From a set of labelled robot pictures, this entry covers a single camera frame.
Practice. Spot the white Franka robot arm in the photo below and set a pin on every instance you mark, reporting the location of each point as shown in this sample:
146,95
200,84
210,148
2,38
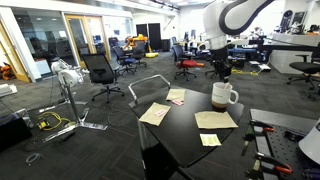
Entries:
213,20

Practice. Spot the yellow floor object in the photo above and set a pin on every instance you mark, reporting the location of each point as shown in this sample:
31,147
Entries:
151,55

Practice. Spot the wooden door frame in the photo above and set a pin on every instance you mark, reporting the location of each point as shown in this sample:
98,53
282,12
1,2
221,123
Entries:
67,36

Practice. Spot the white counter desk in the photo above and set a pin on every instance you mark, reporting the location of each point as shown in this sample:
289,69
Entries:
293,58

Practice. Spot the black perforated breadboard table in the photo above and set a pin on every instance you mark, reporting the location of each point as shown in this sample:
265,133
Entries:
283,146

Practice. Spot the orange robot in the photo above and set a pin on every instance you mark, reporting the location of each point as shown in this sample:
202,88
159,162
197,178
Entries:
6,70

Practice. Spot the yellow-green sticky note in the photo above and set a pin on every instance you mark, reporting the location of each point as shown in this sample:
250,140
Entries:
210,140

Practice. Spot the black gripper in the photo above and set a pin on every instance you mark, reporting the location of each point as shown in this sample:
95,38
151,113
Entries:
221,60

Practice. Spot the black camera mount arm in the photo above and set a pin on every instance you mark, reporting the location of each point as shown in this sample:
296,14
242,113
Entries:
286,47

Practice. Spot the large brown paper bag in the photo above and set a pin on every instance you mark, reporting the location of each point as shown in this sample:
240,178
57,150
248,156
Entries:
175,94

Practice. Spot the brown paper bag pink label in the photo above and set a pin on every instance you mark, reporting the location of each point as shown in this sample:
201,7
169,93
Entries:
153,115

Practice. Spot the pink sticky note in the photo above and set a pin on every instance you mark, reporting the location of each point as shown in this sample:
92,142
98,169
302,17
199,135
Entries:
177,102

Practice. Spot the metal floor stand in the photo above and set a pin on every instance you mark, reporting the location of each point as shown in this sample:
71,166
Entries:
68,78

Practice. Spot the chrome tube chair frame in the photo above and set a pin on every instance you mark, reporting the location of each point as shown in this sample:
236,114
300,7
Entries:
146,79

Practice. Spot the black box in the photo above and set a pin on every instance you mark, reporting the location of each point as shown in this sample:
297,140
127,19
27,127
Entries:
13,131

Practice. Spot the black cabinet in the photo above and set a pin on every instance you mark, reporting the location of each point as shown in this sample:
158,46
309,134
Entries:
155,36

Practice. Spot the black padded office chair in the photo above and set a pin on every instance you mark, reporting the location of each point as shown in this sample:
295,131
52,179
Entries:
305,67

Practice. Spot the plain brown paper bag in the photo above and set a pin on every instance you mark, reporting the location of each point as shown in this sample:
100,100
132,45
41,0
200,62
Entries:
215,120

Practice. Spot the blue office chair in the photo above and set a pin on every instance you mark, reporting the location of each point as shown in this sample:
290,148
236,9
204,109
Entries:
128,60

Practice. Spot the small pink sticky label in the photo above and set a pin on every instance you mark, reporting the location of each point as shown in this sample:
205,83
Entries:
160,113

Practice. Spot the white ceramic mug cup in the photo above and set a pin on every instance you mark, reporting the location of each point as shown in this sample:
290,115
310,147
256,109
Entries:
220,96

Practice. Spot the yellow orange machine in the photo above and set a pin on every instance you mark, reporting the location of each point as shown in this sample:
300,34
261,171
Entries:
135,40

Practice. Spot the red seat office chair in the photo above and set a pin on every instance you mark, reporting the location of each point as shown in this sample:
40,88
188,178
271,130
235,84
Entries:
186,63

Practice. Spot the black mesh office chair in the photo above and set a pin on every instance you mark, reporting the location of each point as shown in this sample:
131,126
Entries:
100,70

